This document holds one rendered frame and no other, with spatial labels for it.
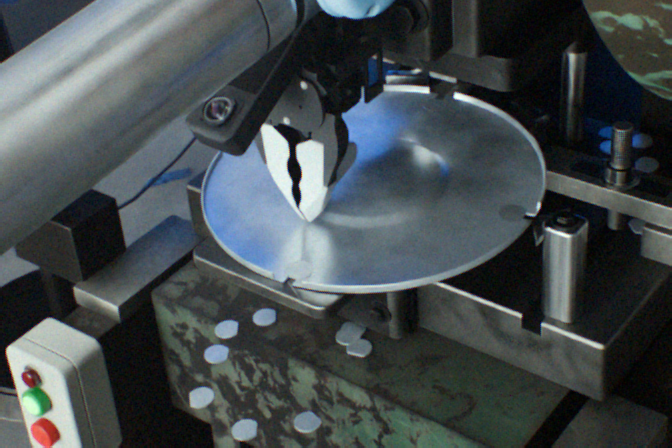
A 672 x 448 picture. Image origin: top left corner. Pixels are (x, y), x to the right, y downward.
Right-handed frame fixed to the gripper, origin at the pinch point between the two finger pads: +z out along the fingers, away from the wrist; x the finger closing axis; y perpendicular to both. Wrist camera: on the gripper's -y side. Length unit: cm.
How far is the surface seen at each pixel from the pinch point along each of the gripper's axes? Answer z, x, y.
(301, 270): 1.4, -3.5, -4.9
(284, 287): 1.7, -3.5, -7.0
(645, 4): -31.9, -32.8, -12.8
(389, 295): 9.8, -5.1, 4.5
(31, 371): 18.5, 22.6, -12.8
